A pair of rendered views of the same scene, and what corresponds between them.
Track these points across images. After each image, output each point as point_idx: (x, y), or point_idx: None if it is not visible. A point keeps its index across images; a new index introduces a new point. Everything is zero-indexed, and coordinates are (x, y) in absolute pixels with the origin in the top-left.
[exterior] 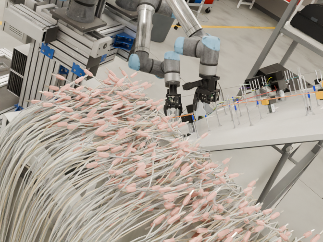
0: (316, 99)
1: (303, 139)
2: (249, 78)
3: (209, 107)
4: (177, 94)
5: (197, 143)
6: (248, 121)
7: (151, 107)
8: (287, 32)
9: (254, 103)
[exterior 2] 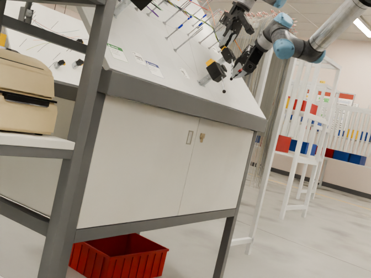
0: None
1: None
2: None
3: (220, 32)
4: (252, 46)
5: (244, 13)
6: (185, 20)
7: (265, 16)
8: None
9: (131, 20)
